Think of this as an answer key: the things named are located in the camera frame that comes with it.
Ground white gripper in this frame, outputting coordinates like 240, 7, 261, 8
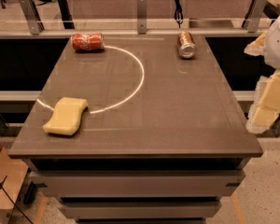
244, 16, 280, 134

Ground orange soda can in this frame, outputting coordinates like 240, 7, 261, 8
177, 31, 196, 59

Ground red cola can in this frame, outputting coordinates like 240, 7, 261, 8
70, 33, 104, 51

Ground yellow sponge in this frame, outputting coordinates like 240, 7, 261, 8
43, 97, 88, 136

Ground grey drawer cabinet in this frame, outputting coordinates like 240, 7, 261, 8
9, 35, 262, 224

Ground cardboard box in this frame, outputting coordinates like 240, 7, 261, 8
0, 144, 28, 224

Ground right metal bracket post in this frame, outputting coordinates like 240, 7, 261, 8
245, 0, 267, 33

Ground metal bracket post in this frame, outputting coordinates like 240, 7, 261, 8
19, 0, 42, 35
245, 0, 267, 33
137, 0, 147, 34

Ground black hanging cable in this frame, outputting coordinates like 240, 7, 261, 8
172, 0, 185, 29

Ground middle metal bracket post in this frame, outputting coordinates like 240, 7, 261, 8
137, 0, 147, 34

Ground left metal bracket post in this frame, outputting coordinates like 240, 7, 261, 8
19, 0, 42, 35

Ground horizontal metal rail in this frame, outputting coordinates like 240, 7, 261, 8
0, 29, 264, 39

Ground thin black floor cable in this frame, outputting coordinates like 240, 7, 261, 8
0, 168, 35, 224

